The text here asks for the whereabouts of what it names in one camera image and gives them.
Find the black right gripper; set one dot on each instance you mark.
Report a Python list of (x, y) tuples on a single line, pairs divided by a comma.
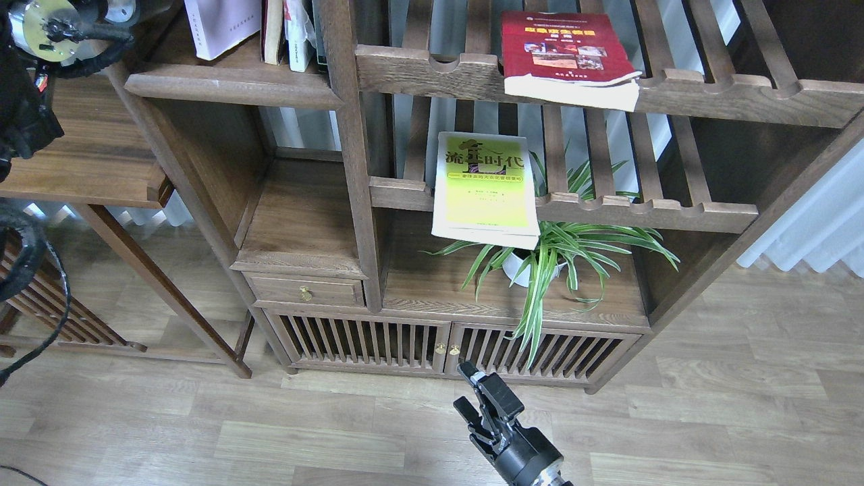
[(528, 458)]

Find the white lilac paperback book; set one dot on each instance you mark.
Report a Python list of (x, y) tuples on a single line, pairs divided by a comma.
[(217, 26)]

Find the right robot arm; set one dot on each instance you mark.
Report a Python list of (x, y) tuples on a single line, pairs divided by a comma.
[(522, 456)]

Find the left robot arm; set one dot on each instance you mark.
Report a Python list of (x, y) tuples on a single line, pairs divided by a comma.
[(43, 41)]

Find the brass cabinet door knobs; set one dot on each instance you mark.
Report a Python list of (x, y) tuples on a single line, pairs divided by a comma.
[(452, 350)]

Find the brass drawer knob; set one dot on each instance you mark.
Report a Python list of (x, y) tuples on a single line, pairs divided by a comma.
[(305, 294)]

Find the yellow-green paperback book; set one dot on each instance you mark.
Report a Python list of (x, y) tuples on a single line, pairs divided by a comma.
[(484, 190)]

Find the dark wooden bookshelf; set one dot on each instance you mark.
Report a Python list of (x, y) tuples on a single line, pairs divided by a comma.
[(318, 180)]

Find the red paperback book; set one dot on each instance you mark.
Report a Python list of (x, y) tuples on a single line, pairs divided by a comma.
[(568, 58)]

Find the white curtain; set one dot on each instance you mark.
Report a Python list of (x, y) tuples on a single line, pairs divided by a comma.
[(821, 229)]

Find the dark upright book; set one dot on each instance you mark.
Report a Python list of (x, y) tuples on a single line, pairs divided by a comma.
[(320, 45)]

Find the white plastic-wrapped upright book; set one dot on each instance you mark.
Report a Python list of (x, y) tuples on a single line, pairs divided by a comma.
[(299, 33)]

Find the tan upright book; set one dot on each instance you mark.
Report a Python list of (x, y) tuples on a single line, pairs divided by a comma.
[(272, 32)]

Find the wooden side table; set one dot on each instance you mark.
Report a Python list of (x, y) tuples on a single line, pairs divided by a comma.
[(103, 161)]

